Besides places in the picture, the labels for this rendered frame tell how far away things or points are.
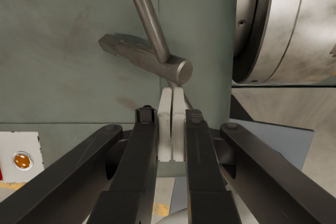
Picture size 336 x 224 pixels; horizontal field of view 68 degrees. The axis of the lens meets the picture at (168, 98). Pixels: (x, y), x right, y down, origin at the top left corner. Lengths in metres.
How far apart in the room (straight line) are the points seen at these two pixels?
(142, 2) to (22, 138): 0.26
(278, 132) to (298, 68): 0.56
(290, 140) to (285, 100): 0.81
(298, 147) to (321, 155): 1.04
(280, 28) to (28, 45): 0.30
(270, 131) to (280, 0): 0.65
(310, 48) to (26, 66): 0.35
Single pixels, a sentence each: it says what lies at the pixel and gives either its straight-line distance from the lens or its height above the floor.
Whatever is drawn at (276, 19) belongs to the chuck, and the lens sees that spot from 0.34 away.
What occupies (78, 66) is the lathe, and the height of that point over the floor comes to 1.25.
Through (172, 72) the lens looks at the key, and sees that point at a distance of 0.20.
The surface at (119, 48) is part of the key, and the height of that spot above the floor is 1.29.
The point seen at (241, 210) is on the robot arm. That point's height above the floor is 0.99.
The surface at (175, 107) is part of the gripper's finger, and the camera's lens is 0.15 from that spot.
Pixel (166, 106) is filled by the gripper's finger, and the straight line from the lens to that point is 0.16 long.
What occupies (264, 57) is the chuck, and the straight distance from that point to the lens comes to 0.36.
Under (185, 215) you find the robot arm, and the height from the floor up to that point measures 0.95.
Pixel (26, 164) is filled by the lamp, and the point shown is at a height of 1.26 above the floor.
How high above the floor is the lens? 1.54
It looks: 74 degrees down
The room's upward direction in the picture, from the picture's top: 173 degrees counter-clockwise
